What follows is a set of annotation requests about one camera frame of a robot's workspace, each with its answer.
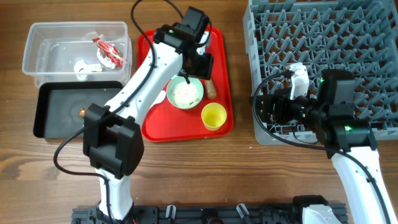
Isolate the green bowl with rice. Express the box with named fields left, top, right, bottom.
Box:
left=166, top=76, right=204, bottom=110

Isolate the yellow plastic cup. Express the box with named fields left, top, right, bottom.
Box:
left=201, top=103, right=228, bottom=131

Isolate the red snack wrapper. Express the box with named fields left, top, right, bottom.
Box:
left=93, top=37, right=124, bottom=69

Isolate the brown food scrap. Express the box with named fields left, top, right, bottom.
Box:
left=78, top=108, right=87, bottom=118

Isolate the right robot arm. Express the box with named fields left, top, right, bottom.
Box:
left=251, top=69, right=397, bottom=223

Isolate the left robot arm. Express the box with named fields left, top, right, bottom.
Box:
left=83, top=7, right=213, bottom=223

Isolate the grey dishwasher rack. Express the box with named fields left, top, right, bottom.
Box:
left=243, top=0, right=397, bottom=140

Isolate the white plastic spoon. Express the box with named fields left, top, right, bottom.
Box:
left=152, top=90, right=166, bottom=105

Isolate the red plastic tray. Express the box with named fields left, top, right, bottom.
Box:
left=142, top=27, right=234, bottom=142

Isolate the clear plastic bin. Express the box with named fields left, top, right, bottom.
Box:
left=22, top=21, right=132, bottom=87

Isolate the black plastic tray bin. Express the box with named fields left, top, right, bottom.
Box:
left=33, top=81, right=123, bottom=139

